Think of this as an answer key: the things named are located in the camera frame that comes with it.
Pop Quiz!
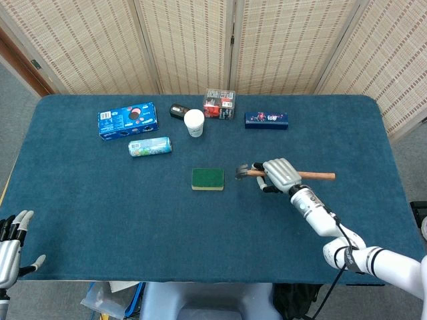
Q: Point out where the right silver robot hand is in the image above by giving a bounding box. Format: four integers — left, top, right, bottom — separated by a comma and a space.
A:
252, 157, 303, 195

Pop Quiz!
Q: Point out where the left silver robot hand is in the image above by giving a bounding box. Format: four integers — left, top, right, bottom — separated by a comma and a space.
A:
0, 209, 47, 289

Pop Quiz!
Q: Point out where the wooden handle claw hammer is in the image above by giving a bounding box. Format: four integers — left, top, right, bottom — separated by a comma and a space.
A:
236, 163, 336, 182

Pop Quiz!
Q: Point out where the light blue robot base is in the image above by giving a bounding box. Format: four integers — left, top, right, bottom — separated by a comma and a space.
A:
138, 282, 283, 320

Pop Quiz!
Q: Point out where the green and yellow sponge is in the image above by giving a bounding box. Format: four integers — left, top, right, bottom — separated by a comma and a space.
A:
191, 167, 225, 192

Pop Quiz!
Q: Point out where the dark blue rectangular box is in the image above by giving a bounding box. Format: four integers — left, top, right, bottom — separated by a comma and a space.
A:
244, 112, 289, 130

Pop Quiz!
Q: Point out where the clear box of red capsules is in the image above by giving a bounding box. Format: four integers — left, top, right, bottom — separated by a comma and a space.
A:
203, 88, 237, 121

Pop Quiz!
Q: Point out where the white paper cup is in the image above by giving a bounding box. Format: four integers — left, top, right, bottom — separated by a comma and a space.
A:
183, 109, 205, 138

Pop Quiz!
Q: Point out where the clear plastic bag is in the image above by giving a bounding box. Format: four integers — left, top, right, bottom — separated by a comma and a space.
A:
79, 282, 131, 320

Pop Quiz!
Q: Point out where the white paper sheet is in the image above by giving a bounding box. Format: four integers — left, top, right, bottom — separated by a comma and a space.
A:
109, 281, 141, 294

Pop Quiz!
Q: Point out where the small black device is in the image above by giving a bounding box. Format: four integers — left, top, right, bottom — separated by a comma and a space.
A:
169, 103, 191, 121

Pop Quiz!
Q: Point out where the blue table cloth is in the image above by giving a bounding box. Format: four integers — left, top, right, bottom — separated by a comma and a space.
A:
0, 94, 419, 287

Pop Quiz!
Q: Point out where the black bag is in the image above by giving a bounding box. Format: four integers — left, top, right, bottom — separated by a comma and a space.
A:
272, 283, 324, 320

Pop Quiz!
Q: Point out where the woven bamboo folding screen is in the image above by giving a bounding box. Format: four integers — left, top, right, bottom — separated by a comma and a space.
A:
0, 0, 427, 143

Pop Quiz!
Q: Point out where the light blue drink can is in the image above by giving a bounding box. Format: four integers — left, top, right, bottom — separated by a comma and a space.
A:
128, 136, 173, 158

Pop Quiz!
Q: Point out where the black and white equipment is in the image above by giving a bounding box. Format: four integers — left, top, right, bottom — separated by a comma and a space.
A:
409, 201, 427, 243

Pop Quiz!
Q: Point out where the blue Oreo cookie box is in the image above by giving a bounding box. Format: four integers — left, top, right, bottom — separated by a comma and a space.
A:
97, 101, 159, 142

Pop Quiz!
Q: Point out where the brown wooden door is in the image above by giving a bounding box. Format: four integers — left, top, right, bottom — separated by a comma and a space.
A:
0, 26, 56, 98

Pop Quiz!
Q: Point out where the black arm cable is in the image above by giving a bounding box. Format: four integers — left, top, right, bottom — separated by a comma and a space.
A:
306, 206, 360, 320

